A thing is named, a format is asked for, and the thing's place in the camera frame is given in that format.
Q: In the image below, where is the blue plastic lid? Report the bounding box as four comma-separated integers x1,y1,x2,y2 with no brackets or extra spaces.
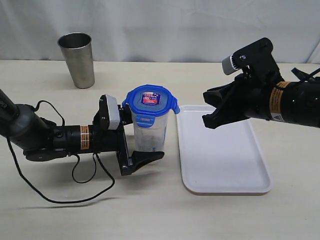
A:
122,84,180,128

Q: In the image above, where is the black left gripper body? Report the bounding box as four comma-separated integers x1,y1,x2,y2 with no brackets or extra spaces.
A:
91,94,132,176

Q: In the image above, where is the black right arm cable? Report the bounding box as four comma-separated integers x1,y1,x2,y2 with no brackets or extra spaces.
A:
291,66,320,85

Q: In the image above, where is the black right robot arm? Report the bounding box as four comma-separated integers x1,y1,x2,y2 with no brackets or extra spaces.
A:
202,37,320,129

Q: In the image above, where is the clear plastic tall container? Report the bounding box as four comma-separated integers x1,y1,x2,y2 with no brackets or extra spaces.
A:
132,113,168,152

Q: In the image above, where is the white backdrop curtain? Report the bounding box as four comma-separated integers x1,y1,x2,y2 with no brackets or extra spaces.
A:
0,0,320,63

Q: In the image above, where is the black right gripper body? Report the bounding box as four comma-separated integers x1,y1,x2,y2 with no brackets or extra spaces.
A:
224,37,284,118

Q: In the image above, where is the white rectangular tray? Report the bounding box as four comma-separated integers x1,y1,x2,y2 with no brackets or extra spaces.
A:
176,104,273,195

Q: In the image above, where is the stainless steel cup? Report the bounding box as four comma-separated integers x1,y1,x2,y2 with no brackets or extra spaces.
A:
57,32,95,89

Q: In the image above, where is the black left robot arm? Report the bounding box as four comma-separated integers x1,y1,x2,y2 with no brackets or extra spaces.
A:
0,92,165,176

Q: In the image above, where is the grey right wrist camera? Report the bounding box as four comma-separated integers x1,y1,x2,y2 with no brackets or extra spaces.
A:
222,55,238,76

